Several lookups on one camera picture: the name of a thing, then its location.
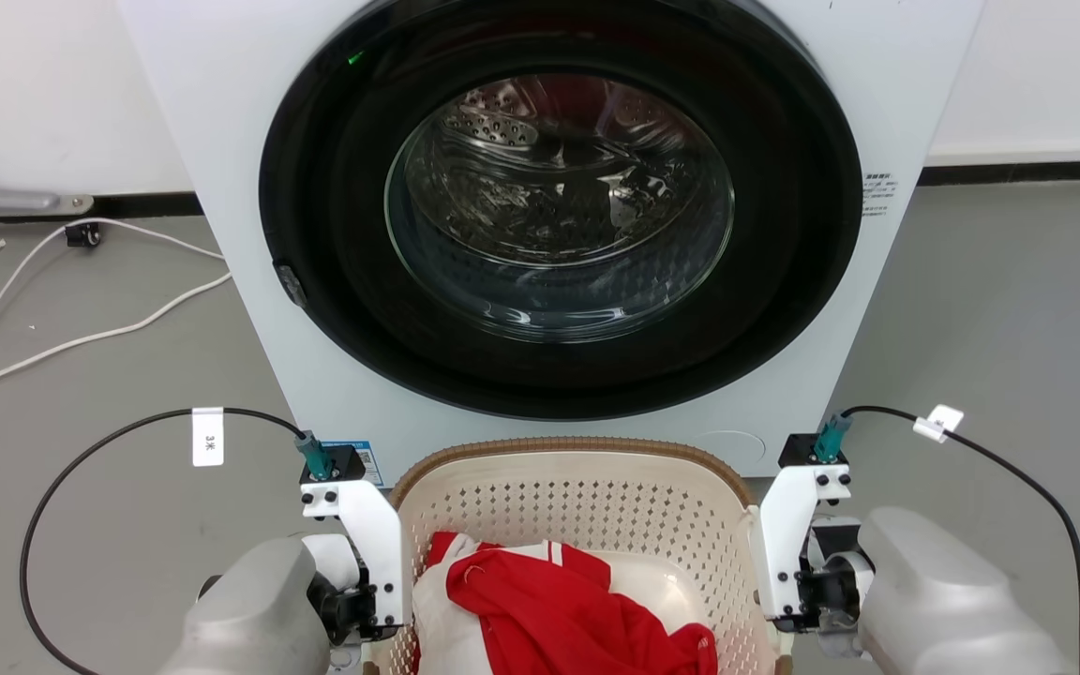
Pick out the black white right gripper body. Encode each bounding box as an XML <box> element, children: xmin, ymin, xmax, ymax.
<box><xmin>796</xmin><ymin>515</ymin><xmax>876</xmax><ymax>650</ymax></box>

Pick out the white front-loading washing machine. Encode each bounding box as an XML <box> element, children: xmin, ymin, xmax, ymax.
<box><xmin>116</xmin><ymin>0</ymin><xmax>987</xmax><ymax>490</ymax></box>

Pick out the round black glass washer door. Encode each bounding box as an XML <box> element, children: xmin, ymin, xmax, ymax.
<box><xmin>258</xmin><ymin>0</ymin><xmax>865</xmax><ymax>422</ymax></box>

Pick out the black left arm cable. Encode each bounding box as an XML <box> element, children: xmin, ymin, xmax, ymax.
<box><xmin>19</xmin><ymin>406</ymin><xmax>312</xmax><ymax>675</ymax></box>

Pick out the blue white barcode sticker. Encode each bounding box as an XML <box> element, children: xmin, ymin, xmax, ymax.
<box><xmin>320</xmin><ymin>438</ymin><xmax>384</xmax><ymax>488</ymax></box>

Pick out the white text sticker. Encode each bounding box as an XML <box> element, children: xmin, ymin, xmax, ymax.
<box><xmin>861</xmin><ymin>171</ymin><xmax>896</xmax><ymax>219</ymax></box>

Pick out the red garment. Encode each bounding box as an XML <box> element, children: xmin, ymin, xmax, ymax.
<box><xmin>423</xmin><ymin>532</ymin><xmax>720</xmax><ymax>675</ymax></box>

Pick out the beige perforated plastic laundry basket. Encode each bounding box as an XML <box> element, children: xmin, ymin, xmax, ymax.
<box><xmin>365</xmin><ymin>436</ymin><xmax>795</xmax><ymax>675</ymax></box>

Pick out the thick white floor cable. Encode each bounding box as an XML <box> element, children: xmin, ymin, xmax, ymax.
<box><xmin>0</xmin><ymin>271</ymin><xmax>234</xmax><ymax>400</ymax></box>

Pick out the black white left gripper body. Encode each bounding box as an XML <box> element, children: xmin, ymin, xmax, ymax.
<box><xmin>302</xmin><ymin>533</ymin><xmax>383</xmax><ymax>649</ymax></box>

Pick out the white folded cable label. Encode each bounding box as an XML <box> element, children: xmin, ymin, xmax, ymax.
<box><xmin>911</xmin><ymin>403</ymin><xmax>966</xmax><ymax>444</ymax></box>

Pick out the white printed cable label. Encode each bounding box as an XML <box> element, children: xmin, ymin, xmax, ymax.
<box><xmin>191</xmin><ymin>406</ymin><xmax>226</xmax><ymax>468</ymax></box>

